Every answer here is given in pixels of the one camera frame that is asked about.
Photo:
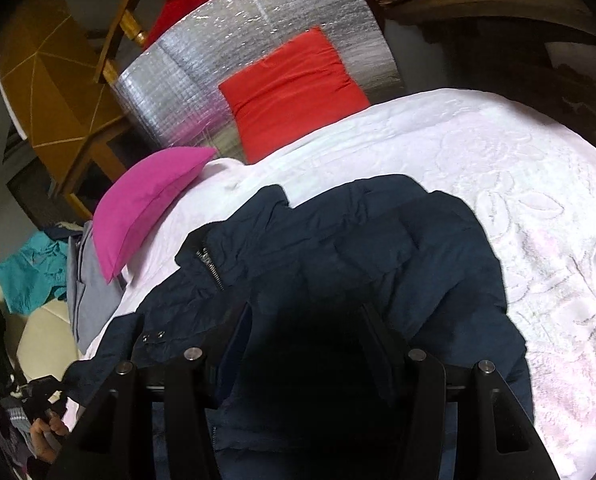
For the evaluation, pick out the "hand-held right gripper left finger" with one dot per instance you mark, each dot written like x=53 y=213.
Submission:
x=235 y=345

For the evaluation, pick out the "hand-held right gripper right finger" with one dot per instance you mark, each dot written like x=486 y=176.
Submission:
x=378 y=345

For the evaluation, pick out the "navy blue puffer jacket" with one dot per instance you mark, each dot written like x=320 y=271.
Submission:
x=353 y=250

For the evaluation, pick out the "person's left hand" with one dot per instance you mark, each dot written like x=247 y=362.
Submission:
x=42 y=440

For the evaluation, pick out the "pale yellow cloth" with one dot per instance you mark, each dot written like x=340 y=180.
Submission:
x=42 y=335

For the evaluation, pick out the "grey cloth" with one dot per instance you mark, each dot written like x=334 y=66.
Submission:
x=90 y=300

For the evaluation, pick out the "teal cloth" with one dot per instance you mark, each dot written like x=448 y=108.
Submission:
x=32 y=270

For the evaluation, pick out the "magenta pink cloth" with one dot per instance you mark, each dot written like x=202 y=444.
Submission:
x=142 y=200

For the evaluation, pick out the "white embossed bedspread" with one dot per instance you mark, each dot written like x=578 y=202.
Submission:
x=478 y=160

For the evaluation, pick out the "yellow wooden table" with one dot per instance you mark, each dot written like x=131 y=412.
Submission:
x=52 y=70

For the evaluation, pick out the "wooden chair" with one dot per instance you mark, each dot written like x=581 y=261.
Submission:
x=127 y=25

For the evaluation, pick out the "silver foil mat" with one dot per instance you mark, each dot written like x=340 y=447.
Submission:
x=278 y=10

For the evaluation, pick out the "dark wooden shelf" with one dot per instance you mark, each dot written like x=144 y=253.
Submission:
x=478 y=10

